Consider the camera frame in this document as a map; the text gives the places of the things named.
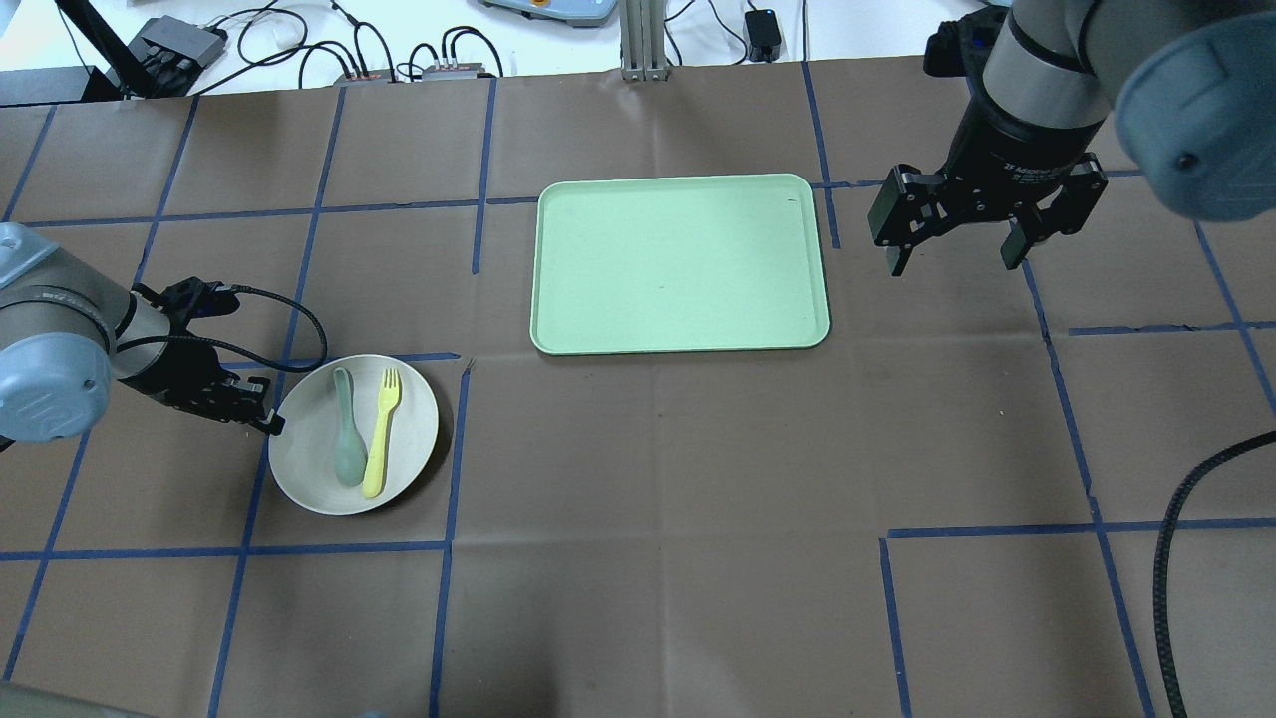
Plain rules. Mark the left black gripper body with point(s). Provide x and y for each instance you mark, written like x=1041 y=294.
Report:
x=182 y=372

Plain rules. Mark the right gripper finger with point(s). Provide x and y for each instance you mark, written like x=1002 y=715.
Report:
x=898 y=256
x=1021 y=238

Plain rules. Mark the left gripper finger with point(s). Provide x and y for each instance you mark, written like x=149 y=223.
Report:
x=270 y=422

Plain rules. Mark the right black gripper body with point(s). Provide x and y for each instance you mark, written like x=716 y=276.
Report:
x=1017 y=158

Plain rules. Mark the white round plate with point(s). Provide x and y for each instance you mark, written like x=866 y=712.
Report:
x=301 y=459

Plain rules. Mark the yellow plastic fork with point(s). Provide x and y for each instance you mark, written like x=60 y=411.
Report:
x=388 y=401

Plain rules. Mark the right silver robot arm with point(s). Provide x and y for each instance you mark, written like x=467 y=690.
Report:
x=1188 y=86

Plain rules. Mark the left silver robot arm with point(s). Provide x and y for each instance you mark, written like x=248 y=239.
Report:
x=70 y=333

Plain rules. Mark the grey-green plastic spoon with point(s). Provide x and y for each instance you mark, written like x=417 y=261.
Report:
x=349 y=450

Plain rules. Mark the light green tray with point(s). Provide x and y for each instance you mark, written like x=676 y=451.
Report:
x=677 y=265

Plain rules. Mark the black power adapter near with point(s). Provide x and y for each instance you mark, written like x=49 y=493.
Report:
x=764 y=38

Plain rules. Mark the black box device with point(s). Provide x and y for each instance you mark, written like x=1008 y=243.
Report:
x=178 y=41

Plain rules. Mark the aluminium frame post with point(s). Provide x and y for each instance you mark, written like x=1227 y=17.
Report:
x=642 y=41

